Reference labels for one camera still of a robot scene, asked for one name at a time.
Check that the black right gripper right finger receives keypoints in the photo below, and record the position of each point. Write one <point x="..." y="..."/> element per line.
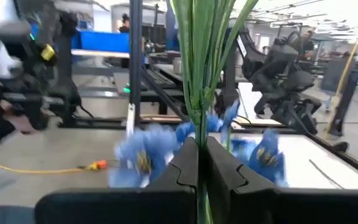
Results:
<point x="247" y="205"/>

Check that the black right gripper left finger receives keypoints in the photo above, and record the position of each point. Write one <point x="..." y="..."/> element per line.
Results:
<point x="166" y="205"/>

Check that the blue artificial flower bunch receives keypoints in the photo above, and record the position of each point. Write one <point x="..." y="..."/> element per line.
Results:
<point x="202" y="62"/>

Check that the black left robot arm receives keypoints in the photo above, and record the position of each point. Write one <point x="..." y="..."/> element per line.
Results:
<point x="278" y="71"/>

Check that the person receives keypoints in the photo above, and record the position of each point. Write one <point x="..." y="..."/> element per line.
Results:
<point x="124" y="25"/>
<point x="307" y="43"/>

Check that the blue plastic bin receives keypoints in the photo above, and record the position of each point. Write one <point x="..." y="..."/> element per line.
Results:
<point x="104" y="41"/>

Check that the black vertical post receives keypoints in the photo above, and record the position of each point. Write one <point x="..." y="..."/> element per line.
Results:
<point x="135" y="46"/>

